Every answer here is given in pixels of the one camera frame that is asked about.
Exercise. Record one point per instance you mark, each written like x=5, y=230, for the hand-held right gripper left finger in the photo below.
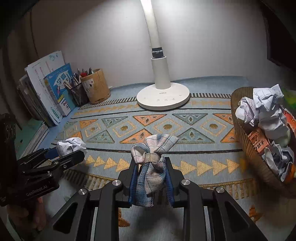
x=132, y=187

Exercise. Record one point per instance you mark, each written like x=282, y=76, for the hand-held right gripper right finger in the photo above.
x=170, y=192

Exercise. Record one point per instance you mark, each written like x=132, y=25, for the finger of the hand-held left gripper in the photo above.
x=50, y=152
x=69, y=160

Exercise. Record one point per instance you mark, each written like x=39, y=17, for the plaid fabric bow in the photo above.
x=148, y=176

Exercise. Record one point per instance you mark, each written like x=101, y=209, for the woven brown basket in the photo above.
x=245, y=143

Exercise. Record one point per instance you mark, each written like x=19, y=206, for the small orange carton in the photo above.
x=257, y=142

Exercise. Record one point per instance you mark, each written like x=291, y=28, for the person's left hand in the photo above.
x=25, y=215

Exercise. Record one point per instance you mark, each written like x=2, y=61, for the stack of green notebooks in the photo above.
x=30, y=134

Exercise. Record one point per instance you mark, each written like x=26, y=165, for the patterned blue table mat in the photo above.
x=196, y=153

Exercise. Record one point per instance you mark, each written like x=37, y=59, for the row of upright books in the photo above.
x=30, y=102

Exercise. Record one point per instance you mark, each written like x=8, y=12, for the blue boxed book set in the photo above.
x=60, y=90

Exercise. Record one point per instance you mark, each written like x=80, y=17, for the black mesh pen holder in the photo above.
x=78, y=95

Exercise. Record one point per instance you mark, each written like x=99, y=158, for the bunch of pencils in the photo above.
x=72, y=81

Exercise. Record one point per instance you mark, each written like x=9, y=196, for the bamboo pen holder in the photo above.
x=96, y=85

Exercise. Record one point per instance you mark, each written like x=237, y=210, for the white desk lamp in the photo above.
x=161, y=69

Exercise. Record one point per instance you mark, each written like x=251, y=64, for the black wall television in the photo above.
x=282, y=30

